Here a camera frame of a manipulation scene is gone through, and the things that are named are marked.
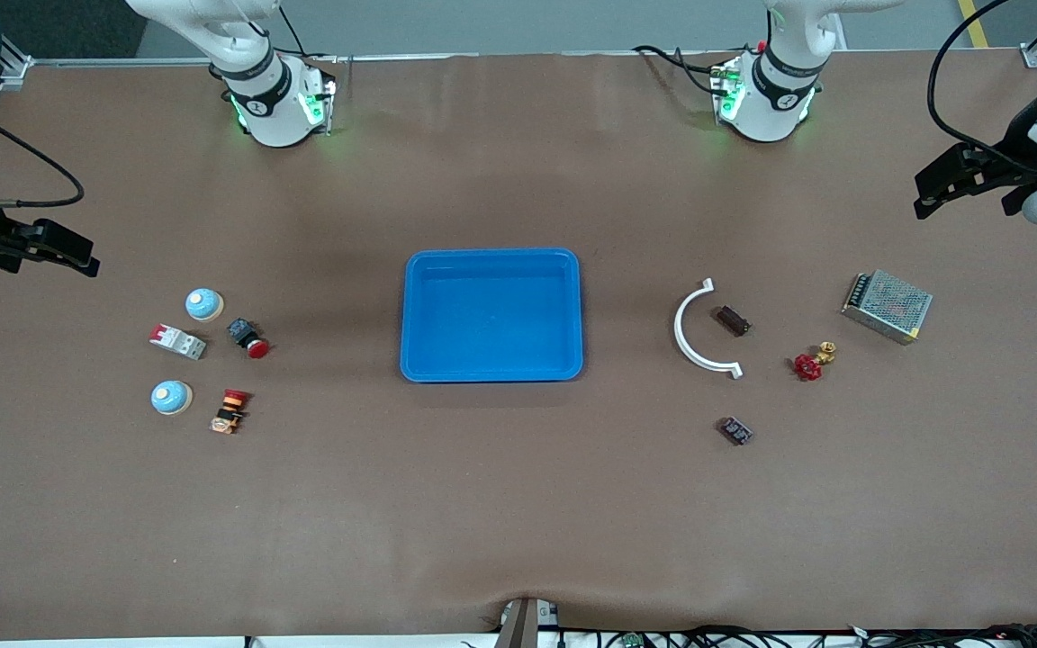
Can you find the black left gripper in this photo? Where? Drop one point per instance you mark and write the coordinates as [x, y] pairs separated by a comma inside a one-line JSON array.
[[1020, 136]]

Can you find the blue round bell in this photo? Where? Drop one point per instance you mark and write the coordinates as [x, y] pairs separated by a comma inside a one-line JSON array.
[[171, 397], [204, 305]]

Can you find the tall dark brown capacitor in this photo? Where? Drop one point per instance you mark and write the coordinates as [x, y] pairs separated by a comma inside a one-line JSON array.
[[734, 320]]

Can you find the short dark brown capacitor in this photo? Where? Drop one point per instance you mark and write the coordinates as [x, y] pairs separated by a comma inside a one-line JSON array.
[[735, 431]]

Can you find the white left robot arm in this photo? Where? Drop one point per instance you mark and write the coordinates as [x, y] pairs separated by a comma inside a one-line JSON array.
[[775, 99]]

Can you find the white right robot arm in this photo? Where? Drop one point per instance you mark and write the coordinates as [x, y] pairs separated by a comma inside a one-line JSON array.
[[271, 99]]

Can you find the metal mesh power supply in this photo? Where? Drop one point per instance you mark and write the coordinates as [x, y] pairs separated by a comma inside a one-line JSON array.
[[888, 304]]

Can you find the white red circuit breaker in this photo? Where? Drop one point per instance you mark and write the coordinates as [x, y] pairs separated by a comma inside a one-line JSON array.
[[178, 342]]

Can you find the red mushroom emergency stop button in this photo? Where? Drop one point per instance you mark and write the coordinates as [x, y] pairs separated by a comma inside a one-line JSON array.
[[256, 349]]

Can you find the brass valve with red handwheel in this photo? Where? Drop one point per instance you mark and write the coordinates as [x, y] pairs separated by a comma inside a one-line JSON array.
[[808, 366]]

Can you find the blue plastic tray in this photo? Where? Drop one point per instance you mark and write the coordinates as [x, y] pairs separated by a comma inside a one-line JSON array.
[[496, 315]]

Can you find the grey table edge clamp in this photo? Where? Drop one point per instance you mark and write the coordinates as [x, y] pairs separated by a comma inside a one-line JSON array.
[[518, 625]]

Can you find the red yellow push button switch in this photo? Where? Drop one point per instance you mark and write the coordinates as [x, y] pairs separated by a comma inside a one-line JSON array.
[[230, 409]]

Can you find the white curved plastic bracket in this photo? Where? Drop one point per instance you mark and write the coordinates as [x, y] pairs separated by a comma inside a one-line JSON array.
[[678, 327]]

